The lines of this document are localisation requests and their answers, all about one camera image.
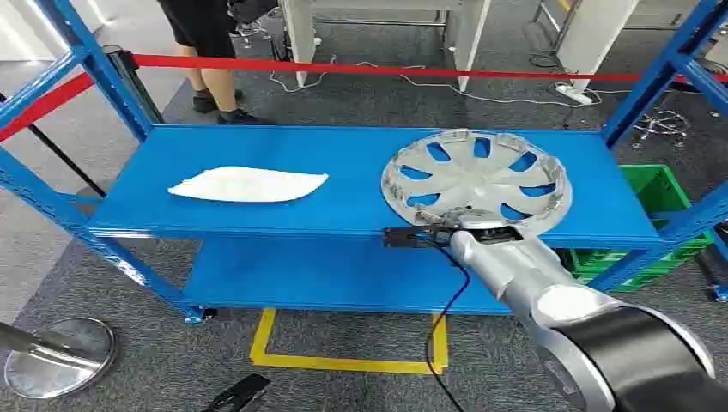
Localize white curved plastic panel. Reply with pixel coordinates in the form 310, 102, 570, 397
167, 166, 330, 204

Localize green plastic crate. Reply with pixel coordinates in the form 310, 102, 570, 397
560, 164, 715, 294

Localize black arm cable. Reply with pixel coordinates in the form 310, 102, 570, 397
423, 241, 472, 412

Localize black stanchion post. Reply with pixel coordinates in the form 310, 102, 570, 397
103, 45, 165, 124

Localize short red barrier belt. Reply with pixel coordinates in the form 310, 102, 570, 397
0, 72, 95, 143

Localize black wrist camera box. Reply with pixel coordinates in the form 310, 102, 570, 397
382, 226, 456, 249

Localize silver plastic wheel hubcap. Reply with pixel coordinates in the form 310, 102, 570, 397
380, 129, 573, 235

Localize person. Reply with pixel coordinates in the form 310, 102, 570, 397
156, 0, 276, 126

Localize white desk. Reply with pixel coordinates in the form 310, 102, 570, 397
278, 0, 494, 93
555, 0, 641, 94

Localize thin black slanted pole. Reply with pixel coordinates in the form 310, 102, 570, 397
0, 94, 107, 198

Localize blue metal shelf rack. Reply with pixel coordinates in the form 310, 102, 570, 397
0, 0, 728, 326

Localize chrome stool base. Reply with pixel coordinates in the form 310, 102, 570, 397
631, 107, 693, 150

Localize chrome base stanchion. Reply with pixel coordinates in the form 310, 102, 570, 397
0, 317, 118, 400

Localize white floor cable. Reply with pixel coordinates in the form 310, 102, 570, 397
268, 55, 634, 110

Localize long red barrier belt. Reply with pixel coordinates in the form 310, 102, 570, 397
130, 53, 728, 85

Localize white power strip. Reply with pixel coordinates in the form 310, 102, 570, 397
554, 82, 594, 106

